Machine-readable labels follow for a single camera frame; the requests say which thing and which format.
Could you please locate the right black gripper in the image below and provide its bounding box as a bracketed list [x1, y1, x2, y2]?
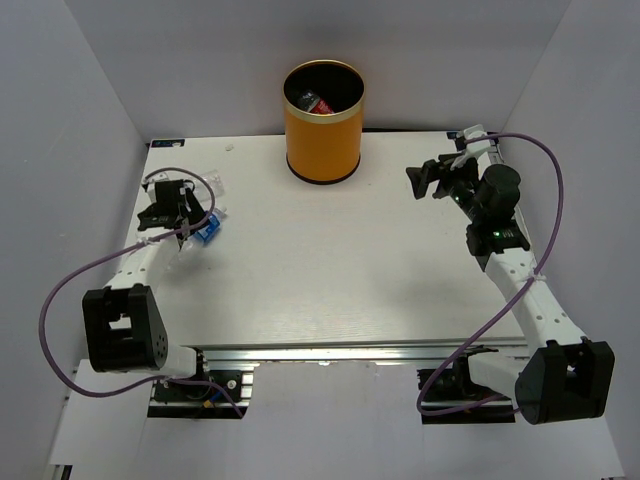
[405, 151, 485, 224]

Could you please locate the large blue label bottle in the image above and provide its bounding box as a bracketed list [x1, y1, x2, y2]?
[168, 206, 228, 271]

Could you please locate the blue cap pepsi bottle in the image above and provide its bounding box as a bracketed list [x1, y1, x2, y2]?
[297, 90, 321, 113]

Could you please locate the red label water bottle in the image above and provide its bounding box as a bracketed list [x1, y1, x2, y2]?
[310, 98, 334, 115]

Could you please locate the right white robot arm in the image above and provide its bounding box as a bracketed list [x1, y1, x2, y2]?
[406, 155, 615, 425]

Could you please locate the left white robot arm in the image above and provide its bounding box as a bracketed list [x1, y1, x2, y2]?
[82, 179, 212, 399]

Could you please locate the orange cylindrical bin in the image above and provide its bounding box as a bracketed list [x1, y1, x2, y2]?
[282, 59, 366, 185]

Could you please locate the blue corner sticker left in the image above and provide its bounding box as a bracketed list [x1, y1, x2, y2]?
[150, 139, 185, 148]

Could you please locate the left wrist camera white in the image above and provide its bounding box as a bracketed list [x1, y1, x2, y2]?
[141, 177, 170, 202]

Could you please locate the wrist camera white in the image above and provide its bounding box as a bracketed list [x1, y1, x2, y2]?
[450, 124, 493, 170]
[141, 177, 170, 202]

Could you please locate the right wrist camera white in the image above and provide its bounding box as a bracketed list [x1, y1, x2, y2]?
[450, 124, 493, 170]

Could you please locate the aluminium table frame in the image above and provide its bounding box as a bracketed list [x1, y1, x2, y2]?
[69, 132, 571, 416]

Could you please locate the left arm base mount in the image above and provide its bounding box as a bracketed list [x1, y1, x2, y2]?
[147, 364, 254, 420]

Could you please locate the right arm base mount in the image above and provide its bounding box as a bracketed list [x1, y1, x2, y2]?
[421, 369, 516, 425]

